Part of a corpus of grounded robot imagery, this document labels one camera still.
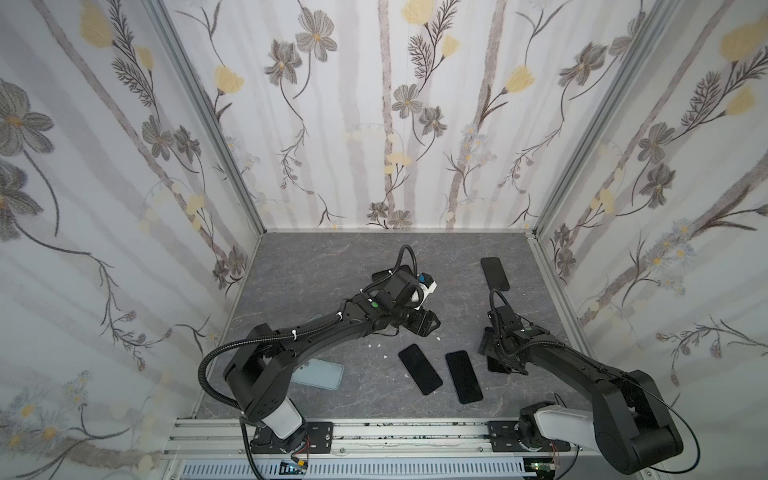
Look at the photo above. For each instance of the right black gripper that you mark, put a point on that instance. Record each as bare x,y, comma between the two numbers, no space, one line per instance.
498,346

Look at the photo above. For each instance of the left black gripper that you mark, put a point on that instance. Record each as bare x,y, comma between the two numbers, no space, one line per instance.
424,323

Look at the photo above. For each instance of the black phone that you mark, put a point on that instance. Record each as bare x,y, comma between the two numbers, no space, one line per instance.
495,366
464,378
420,369

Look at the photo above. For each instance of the black phone case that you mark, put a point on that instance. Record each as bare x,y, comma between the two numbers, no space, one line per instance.
383,275
494,274

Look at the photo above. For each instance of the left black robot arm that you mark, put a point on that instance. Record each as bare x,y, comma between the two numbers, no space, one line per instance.
253,375

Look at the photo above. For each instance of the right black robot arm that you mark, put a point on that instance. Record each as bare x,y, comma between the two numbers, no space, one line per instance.
627,420

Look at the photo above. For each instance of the lower translucent green case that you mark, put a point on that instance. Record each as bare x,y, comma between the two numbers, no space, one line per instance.
319,374

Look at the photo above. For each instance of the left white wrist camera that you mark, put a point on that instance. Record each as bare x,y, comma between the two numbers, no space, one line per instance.
426,286

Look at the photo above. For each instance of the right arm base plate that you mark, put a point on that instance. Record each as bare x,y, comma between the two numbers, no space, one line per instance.
508,436

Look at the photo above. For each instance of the aluminium mounting rail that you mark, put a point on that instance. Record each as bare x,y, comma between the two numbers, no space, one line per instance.
352,439

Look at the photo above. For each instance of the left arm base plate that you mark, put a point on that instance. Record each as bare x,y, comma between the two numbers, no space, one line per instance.
312,438

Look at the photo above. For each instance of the white perforated cable duct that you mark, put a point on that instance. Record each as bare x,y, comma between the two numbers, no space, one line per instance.
397,468

